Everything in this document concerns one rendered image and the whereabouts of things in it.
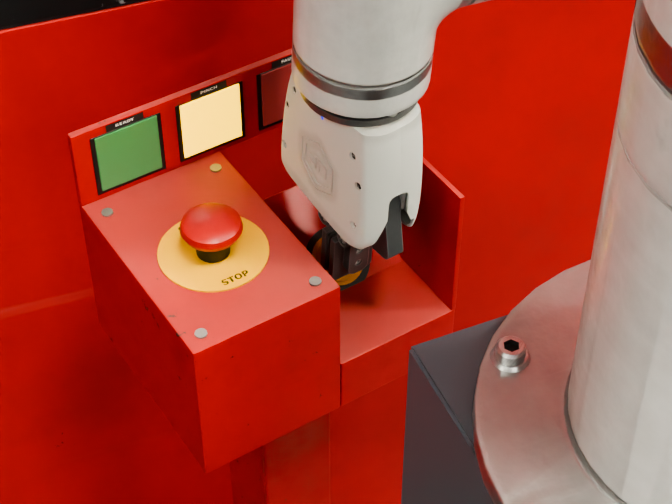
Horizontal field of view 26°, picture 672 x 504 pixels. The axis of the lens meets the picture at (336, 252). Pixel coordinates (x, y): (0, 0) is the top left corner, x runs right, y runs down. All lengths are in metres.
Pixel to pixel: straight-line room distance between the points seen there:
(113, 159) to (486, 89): 0.39
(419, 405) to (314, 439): 0.51
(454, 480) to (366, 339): 0.41
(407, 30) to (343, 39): 0.04
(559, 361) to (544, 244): 0.83
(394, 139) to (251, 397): 0.20
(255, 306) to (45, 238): 0.33
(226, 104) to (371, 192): 0.15
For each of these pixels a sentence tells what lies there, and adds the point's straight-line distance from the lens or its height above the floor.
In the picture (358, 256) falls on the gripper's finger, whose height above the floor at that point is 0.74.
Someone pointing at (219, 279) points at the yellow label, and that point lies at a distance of 0.92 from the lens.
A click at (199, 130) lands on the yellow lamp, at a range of 0.99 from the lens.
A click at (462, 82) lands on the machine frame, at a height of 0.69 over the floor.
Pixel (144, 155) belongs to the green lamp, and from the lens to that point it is 0.98.
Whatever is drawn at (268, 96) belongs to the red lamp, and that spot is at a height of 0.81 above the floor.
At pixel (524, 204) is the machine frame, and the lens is 1.35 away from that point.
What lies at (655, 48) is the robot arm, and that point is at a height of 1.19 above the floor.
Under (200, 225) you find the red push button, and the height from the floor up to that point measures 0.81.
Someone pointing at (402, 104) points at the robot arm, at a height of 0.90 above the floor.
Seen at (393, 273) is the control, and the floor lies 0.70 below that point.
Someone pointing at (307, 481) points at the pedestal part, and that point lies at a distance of 1.14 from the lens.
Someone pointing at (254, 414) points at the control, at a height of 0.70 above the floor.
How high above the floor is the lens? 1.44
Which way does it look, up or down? 45 degrees down
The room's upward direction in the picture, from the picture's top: straight up
